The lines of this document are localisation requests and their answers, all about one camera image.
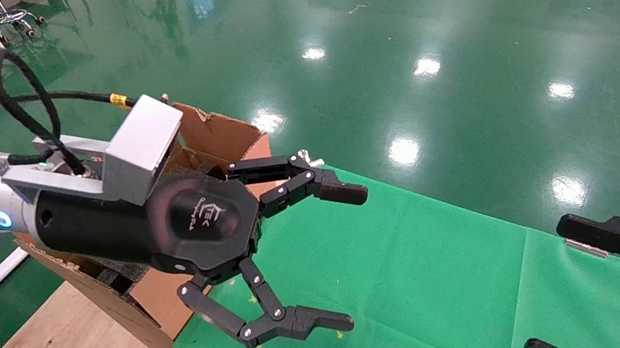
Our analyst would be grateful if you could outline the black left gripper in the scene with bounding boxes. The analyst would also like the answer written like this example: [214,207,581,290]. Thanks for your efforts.
[22,126,374,348]

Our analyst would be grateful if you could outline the large open brown carton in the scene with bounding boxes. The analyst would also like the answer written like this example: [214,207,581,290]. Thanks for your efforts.
[2,85,278,348]

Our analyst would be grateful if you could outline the black foam block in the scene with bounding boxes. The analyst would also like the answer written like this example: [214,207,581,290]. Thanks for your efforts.
[78,256,152,298]

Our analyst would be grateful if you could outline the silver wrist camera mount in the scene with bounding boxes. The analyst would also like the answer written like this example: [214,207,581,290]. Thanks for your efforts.
[0,78,186,210]

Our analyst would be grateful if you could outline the black cable with yellow tag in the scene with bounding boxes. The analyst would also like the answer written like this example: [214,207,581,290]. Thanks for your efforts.
[0,79,139,141]

